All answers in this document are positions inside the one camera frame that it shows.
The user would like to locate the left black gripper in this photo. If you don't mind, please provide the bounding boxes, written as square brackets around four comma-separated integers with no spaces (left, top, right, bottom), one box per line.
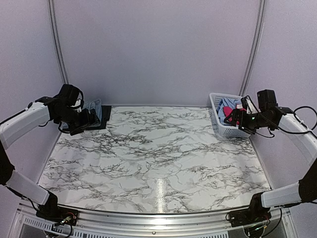
[56,107,101,135]

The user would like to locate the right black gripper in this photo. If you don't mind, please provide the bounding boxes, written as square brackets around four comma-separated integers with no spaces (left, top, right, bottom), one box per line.
[224,108,272,134]

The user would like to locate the magenta t-shirt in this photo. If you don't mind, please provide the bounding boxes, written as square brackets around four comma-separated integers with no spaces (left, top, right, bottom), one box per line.
[222,106,243,126]

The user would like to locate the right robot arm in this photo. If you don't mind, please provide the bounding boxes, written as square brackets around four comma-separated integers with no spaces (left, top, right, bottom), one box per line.
[224,89,317,222]

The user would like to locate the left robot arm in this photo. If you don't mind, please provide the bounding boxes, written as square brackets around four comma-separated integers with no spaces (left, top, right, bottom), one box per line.
[0,84,101,221]

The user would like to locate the white plastic laundry basket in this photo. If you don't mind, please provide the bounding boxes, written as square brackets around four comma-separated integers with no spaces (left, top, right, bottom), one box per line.
[209,93,251,138]

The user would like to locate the light blue shirt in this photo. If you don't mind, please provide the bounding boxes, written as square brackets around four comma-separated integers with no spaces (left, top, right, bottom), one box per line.
[216,97,241,120]

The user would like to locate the folded light blue jeans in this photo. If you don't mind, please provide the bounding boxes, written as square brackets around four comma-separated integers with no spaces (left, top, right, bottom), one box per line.
[82,99,102,126]

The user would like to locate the folded black garment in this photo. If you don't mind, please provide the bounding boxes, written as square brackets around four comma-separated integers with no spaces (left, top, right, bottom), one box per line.
[85,105,111,130]

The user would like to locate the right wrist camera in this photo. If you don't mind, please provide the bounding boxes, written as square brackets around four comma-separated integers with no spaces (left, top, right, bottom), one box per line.
[246,96,258,114]

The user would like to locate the right wall aluminium profile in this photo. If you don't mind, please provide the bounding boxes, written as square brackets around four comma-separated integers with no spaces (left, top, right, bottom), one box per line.
[239,0,267,96]

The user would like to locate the wall aluminium profile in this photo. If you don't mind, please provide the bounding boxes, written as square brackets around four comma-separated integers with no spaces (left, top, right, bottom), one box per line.
[47,0,69,84]
[239,0,267,96]

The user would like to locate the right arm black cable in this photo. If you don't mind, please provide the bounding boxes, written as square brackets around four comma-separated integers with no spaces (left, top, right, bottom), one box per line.
[255,106,316,138]

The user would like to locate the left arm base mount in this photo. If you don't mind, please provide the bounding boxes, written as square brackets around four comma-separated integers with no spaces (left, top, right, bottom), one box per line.
[36,207,79,226]

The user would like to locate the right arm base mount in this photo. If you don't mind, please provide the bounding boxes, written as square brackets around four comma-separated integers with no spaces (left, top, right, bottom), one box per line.
[225,208,271,227]

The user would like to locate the left wall aluminium profile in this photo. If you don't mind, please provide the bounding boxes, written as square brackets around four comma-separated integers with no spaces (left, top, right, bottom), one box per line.
[47,0,69,84]

